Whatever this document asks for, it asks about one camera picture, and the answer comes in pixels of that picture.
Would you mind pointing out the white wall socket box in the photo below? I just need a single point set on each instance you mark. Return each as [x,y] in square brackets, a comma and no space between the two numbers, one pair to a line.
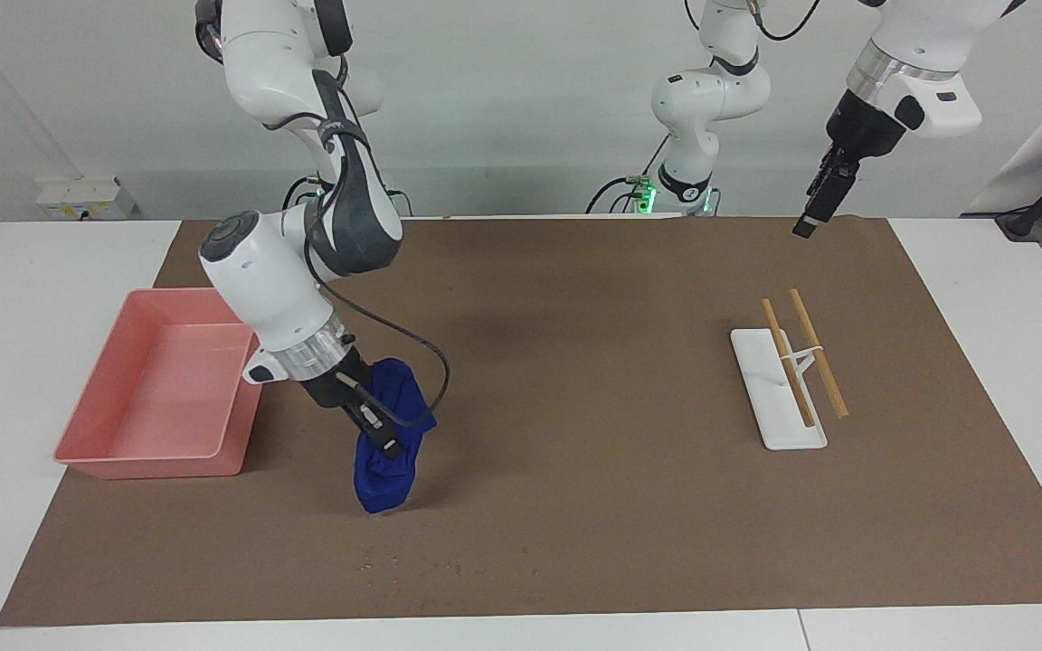
[78,199]

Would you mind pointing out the dark blue towel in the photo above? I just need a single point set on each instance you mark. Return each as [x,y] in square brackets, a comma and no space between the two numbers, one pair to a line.
[385,484]

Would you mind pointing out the pink plastic tray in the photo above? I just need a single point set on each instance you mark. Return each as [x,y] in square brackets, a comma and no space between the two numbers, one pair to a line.
[150,407]

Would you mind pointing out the brown table mat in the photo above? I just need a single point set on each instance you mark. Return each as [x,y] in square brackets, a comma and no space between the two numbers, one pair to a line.
[575,407]

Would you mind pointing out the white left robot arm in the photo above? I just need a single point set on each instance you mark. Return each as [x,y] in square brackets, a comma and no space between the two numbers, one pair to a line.
[711,99]

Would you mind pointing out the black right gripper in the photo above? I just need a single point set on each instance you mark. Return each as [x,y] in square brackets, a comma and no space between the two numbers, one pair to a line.
[340,384]

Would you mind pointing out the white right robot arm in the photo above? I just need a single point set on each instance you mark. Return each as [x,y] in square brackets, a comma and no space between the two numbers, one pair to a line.
[268,271]

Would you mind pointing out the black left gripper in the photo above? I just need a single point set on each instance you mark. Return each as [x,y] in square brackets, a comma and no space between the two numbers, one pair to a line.
[860,131]

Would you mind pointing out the white rack with wooden rods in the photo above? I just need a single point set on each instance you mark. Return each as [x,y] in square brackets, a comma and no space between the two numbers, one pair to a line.
[779,420]

